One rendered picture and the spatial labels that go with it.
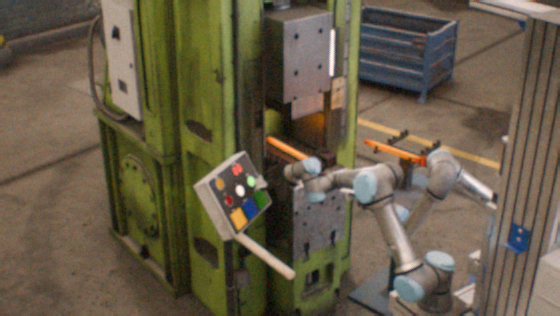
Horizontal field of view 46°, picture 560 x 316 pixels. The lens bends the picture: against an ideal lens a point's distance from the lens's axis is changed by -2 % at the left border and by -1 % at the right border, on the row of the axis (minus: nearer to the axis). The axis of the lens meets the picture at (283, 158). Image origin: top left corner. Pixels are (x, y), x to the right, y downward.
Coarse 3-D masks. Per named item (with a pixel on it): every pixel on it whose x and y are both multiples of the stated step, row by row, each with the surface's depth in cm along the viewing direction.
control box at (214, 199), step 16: (240, 160) 311; (208, 176) 298; (224, 176) 299; (240, 176) 308; (256, 176) 317; (208, 192) 291; (224, 192) 296; (208, 208) 294; (224, 208) 293; (224, 224) 294
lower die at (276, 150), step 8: (272, 136) 380; (272, 144) 369; (288, 144) 370; (272, 152) 362; (280, 152) 362; (288, 152) 360; (304, 152) 361; (264, 160) 361; (272, 160) 356; (280, 160) 356; (288, 160) 353; (296, 160) 353; (320, 160) 355
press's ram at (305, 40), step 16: (272, 16) 316; (288, 16) 316; (304, 16) 316; (320, 16) 319; (272, 32) 315; (288, 32) 310; (304, 32) 316; (320, 32) 323; (272, 48) 319; (288, 48) 313; (304, 48) 320; (320, 48) 326; (272, 64) 322; (288, 64) 317; (304, 64) 323; (320, 64) 330; (272, 80) 326; (288, 80) 321; (304, 80) 327; (320, 80) 334; (272, 96) 330; (288, 96) 324; (304, 96) 331
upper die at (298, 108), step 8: (312, 96) 334; (320, 96) 338; (272, 104) 341; (280, 104) 335; (288, 104) 330; (296, 104) 329; (304, 104) 333; (312, 104) 336; (320, 104) 340; (280, 112) 337; (288, 112) 332; (296, 112) 331; (304, 112) 335; (312, 112) 338
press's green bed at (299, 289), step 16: (304, 256) 367; (320, 256) 375; (336, 256) 385; (272, 272) 384; (304, 272) 372; (320, 272) 388; (336, 272) 390; (272, 288) 389; (288, 288) 374; (304, 288) 384; (320, 288) 391; (336, 288) 399; (272, 304) 394; (288, 304) 379; (304, 304) 382; (320, 304) 391
